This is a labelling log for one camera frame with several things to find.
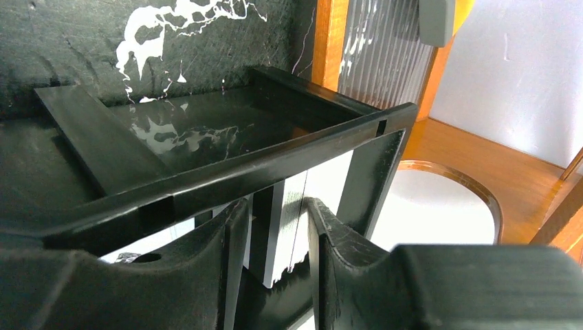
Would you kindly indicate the black plastic card box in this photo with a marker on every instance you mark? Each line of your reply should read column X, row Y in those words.
column 120, row 182

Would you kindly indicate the stack of white cards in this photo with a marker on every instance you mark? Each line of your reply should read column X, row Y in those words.
column 277, row 237

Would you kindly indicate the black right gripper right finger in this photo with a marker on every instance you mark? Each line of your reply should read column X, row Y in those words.
column 358, row 285

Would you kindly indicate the orange wooden shelf rack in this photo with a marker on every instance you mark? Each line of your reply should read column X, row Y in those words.
column 539, row 202

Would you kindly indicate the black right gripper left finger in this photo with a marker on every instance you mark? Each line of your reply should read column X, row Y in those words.
column 190, row 283

